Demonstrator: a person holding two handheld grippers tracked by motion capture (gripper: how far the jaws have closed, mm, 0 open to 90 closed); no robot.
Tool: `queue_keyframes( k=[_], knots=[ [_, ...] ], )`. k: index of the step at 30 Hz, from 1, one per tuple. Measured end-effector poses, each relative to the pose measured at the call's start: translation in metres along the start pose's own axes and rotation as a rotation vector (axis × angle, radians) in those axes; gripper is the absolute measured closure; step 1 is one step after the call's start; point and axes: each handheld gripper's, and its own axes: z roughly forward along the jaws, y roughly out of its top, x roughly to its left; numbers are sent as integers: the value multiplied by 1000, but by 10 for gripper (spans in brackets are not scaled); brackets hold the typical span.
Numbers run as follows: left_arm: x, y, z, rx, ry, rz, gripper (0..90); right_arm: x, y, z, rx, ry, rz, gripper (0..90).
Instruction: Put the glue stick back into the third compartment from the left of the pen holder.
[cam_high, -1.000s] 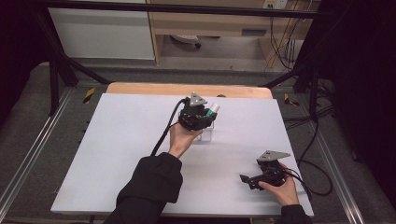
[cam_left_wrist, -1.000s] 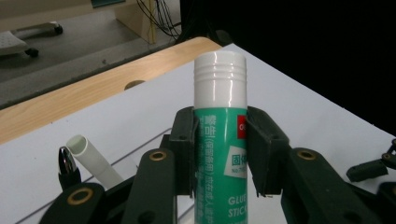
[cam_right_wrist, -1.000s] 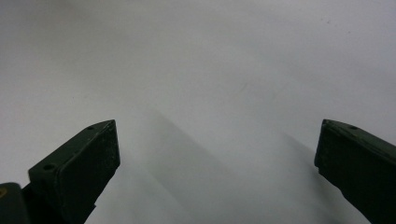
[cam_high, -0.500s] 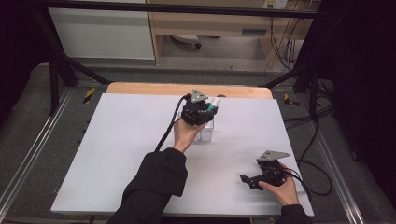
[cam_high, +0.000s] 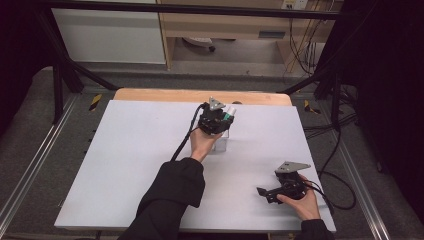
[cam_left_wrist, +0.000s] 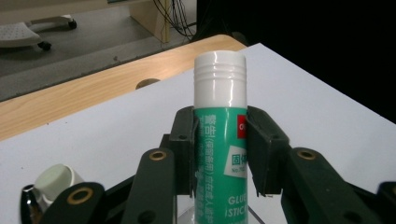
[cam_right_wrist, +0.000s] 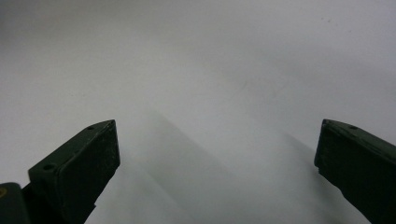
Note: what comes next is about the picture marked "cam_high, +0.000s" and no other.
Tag clear plastic organizer box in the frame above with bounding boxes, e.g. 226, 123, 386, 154
210, 129, 231, 154

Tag white wall socket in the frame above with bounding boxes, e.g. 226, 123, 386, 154
281, 0, 309, 10

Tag aluminium rail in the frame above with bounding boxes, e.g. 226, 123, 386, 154
0, 94, 79, 228
336, 139, 391, 240

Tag black metal stand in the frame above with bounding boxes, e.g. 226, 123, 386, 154
36, 9, 119, 125
279, 13, 354, 131

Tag white cabinet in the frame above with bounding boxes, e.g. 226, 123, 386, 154
51, 0, 167, 65

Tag white board sheet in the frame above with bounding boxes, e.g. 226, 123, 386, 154
54, 99, 337, 233

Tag person's right hand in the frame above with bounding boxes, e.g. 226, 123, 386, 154
276, 174, 322, 222

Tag black floor cables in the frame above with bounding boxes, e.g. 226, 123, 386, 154
303, 84, 359, 139

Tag right hand-held gripper black cable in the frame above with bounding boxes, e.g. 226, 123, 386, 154
304, 170, 357, 212

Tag left hand-held gripper black cable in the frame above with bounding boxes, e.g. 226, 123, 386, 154
170, 102, 208, 163

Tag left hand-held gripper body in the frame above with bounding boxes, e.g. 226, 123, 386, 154
198, 96, 231, 136

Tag black horizontal frame bar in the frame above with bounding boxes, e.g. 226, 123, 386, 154
33, 1, 344, 20

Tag person's left hand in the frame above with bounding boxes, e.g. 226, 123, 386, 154
189, 127, 224, 163

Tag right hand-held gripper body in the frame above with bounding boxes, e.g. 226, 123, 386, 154
274, 161, 312, 201

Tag hand-held gripper black cable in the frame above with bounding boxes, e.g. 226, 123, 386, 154
170, 102, 208, 163
304, 170, 357, 212

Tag wooden desk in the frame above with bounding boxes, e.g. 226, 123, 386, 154
156, 0, 344, 71

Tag chair base with castor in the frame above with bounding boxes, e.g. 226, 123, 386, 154
182, 36, 216, 53

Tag green and white glue stick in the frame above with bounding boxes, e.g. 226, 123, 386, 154
223, 105, 238, 122

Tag hanging cable bundle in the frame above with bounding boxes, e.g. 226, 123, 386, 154
288, 9, 326, 76

